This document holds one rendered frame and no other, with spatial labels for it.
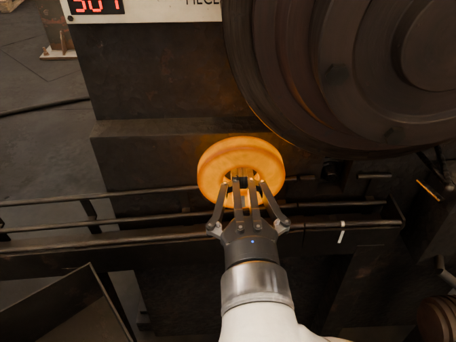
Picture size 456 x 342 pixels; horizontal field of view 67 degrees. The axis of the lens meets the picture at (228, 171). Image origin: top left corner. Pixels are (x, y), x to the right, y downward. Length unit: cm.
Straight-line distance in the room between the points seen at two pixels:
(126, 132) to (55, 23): 274
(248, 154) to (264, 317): 27
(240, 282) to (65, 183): 162
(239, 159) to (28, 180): 163
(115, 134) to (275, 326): 44
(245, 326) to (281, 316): 4
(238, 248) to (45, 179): 167
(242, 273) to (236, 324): 6
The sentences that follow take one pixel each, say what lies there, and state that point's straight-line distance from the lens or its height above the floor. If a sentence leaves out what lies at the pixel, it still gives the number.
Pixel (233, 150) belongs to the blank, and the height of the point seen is 90.
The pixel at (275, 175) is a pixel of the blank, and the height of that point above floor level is 84.
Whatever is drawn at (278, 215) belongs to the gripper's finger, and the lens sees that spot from 53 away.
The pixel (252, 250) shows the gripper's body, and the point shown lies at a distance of 46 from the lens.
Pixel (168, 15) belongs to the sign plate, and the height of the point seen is 107.
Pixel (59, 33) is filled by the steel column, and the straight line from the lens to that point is 340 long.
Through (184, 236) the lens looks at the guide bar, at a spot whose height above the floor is 69.
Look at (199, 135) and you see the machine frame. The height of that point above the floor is 87.
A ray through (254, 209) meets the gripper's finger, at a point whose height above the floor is 85.
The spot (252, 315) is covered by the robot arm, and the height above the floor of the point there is 87.
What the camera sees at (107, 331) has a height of 61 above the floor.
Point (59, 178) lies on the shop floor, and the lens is 203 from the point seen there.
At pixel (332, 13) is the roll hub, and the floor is 114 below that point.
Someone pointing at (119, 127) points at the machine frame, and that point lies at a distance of 69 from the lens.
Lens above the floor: 125
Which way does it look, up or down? 42 degrees down
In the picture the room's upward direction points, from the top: straight up
